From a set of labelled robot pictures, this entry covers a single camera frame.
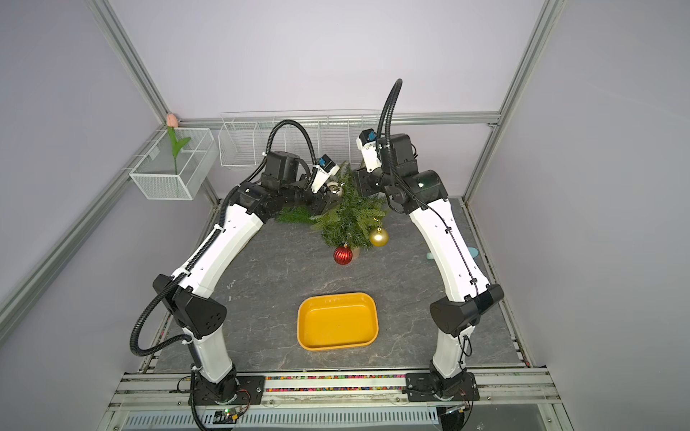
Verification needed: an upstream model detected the small green christmas tree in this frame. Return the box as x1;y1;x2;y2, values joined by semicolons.
276;163;387;260

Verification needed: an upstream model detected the gold ball ornament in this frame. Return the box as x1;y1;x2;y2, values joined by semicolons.
369;227;389;247

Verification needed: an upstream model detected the red ball ornament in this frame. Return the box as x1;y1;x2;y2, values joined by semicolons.
333;244;354;266

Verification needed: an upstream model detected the silver ball ornament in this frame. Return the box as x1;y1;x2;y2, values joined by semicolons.
326;181;344;198

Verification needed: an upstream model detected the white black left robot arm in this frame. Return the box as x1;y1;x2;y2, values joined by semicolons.
129;120;339;404

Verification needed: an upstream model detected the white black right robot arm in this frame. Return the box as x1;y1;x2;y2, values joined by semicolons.
354;79;504;403

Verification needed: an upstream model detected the yellow plastic tray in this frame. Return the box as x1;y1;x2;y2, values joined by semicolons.
296;292;379;351

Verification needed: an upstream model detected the teal plastic scoop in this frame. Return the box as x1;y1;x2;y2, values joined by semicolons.
426;247;479;260

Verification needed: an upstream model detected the small white mesh basket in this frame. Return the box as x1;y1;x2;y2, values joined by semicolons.
129;128;219;201

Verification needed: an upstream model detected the pink artificial tulip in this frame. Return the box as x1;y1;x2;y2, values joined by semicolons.
165;113;190;174

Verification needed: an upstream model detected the small green circuit board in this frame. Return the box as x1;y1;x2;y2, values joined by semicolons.
212;409;242;425

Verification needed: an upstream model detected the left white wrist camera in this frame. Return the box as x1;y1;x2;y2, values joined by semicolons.
309;154;340;193

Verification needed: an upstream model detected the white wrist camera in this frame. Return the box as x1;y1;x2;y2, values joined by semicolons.
357;129;382;172
309;154;340;193

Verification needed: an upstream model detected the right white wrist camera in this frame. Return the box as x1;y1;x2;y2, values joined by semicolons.
357;129;382;172

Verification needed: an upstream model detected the long white wire basket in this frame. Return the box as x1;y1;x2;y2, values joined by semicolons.
218;110;380;169

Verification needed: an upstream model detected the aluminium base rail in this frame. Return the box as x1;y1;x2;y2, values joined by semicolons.
99;367;573;430

